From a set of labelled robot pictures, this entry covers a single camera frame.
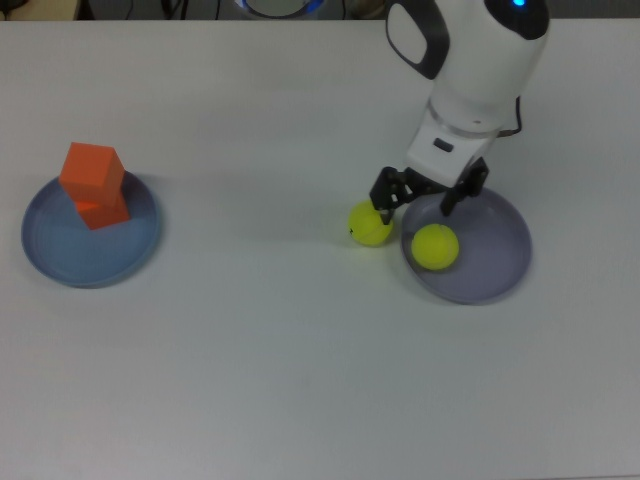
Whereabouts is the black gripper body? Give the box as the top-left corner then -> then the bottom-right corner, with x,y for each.
407,172 -> 444,196

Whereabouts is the yellow tennis ball HEAD print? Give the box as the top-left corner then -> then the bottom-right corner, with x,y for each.
347,200 -> 395,247

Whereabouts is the plain yellow tennis ball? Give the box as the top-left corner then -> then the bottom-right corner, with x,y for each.
410,223 -> 460,271

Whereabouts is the orange cube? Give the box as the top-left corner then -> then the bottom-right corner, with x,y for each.
73,187 -> 132,231
59,141 -> 125,205

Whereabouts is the purple plate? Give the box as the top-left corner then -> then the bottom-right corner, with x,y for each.
398,181 -> 533,305

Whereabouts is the blue plate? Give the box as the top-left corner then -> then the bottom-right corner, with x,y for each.
20,169 -> 162,290

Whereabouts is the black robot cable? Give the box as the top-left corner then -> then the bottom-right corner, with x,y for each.
497,93 -> 525,139

